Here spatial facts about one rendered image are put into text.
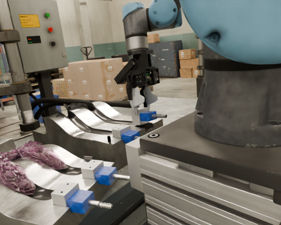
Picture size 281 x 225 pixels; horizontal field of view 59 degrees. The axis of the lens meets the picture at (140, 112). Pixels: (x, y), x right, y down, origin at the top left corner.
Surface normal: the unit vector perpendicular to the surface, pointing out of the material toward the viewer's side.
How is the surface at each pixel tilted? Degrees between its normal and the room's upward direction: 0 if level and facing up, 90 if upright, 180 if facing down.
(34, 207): 0
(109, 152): 90
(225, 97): 73
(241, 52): 131
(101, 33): 90
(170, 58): 90
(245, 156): 0
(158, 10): 90
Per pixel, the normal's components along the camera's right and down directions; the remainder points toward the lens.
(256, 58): -0.24, 0.91
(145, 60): -0.65, 0.13
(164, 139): -0.11, -0.96
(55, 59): 0.76, 0.09
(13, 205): 0.24, -0.89
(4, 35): 0.23, 0.24
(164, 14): -0.11, 0.28
